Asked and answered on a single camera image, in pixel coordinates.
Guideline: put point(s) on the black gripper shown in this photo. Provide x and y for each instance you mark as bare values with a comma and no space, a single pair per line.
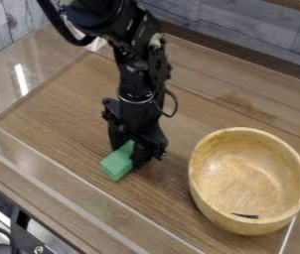
135,121

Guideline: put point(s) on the clear acrylic corner bracket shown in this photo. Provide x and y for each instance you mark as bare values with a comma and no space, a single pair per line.
99,42

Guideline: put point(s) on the black table leg bracket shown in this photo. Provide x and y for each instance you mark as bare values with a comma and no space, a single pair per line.
26,243

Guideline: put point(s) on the green rectangular block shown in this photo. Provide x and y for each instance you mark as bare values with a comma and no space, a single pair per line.
117,164

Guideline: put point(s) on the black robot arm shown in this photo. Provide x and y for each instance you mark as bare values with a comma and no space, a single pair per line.
133,33

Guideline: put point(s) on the wooden bowl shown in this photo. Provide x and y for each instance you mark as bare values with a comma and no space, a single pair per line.
245,180

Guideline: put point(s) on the clear acrylic tray wall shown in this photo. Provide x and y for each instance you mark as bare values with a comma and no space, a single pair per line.
96,222

